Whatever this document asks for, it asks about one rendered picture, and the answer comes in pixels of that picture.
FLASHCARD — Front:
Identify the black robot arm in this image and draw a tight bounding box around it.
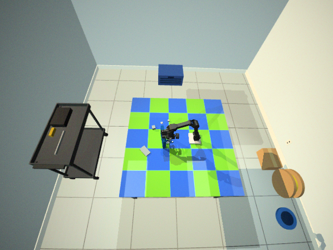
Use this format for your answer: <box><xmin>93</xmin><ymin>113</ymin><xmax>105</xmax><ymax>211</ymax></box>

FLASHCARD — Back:
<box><xmin>161</xmin><ymin>119</ymin><xmax>201</xmax><ymax>141</ymax></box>

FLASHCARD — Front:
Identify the white flat rectangular block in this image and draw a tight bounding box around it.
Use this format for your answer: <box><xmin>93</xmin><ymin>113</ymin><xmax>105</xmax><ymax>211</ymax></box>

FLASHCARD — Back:
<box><xmin>140</xmin><ymin>146</ymin><xmax>150</xmax><ymax>156</ymax></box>

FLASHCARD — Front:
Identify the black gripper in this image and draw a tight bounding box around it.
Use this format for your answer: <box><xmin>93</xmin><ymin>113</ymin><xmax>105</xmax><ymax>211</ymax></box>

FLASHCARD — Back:
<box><xmin>162</xmin><ymin>133</ymin><xmax>180</xmax><ymax>139</ymax></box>

